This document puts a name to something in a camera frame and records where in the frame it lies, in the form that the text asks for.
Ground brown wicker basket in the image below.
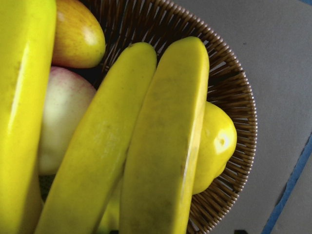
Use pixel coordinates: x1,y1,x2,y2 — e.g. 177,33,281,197
79,0,257,234

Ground pale pink peach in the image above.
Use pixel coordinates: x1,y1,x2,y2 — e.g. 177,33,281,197
38,66,96,176

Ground yellow banana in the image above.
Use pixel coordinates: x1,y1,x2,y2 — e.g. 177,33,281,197
35,42,156,234
119,37,209,234
0,0,57,234

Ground orange yellow mango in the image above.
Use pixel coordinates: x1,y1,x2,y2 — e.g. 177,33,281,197
52,0,105,69

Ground yellow lemon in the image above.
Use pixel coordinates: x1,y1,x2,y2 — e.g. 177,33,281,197
193,102,237,195

